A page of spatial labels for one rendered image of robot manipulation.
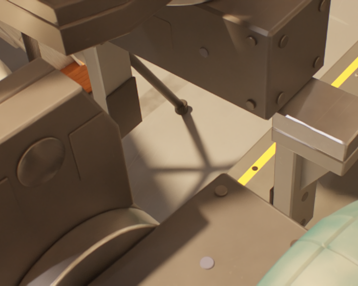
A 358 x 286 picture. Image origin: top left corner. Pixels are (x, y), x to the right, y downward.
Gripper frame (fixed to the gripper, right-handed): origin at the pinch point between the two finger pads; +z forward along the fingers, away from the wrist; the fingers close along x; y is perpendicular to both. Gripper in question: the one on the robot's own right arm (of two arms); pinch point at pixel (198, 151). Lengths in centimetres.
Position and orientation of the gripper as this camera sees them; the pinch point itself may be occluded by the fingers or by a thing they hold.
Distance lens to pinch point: 41.0
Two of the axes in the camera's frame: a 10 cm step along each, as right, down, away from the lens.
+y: 6.4, -5.9, 4.9
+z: 0.8, 6.8, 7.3
